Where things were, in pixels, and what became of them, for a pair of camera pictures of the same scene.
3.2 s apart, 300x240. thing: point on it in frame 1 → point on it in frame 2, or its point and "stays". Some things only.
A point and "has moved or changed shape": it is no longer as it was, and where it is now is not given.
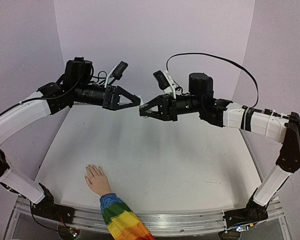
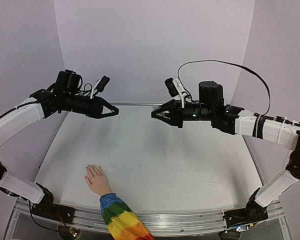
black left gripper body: [108, 99] → [94, 111]
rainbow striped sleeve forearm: [122, 223] stays
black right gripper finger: [154, 103] → [167, 106]
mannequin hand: [97, 181] stays
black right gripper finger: [146, 112] → [173, 122]
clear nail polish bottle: [145, 111] has moved or changed shape
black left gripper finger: [128, 95] → [109, 105]
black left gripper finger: [136, 101] → [111, 114]
